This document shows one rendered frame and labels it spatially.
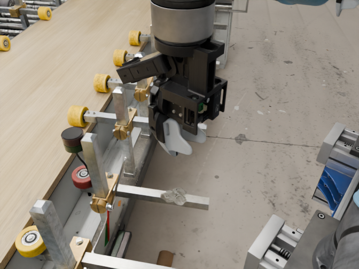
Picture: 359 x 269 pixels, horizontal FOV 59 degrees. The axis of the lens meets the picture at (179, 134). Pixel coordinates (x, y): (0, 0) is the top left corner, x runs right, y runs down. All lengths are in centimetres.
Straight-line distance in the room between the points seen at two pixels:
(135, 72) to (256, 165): 202
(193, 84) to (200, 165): 197
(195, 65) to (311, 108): 279
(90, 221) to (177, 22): 106
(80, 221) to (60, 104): 50
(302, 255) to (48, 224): 55
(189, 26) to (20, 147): 101
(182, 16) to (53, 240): 61
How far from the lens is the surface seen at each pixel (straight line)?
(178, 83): 43
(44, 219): 76
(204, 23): 38
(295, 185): 236
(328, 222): 85
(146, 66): 44
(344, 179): 117
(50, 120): 138
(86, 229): 132
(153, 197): 106
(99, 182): 101
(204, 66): 39
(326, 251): 73
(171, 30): 37
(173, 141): 49
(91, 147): 91
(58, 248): 85
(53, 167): 116
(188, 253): 193
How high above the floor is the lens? 168
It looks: 40 degrees down
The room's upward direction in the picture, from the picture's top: straight up
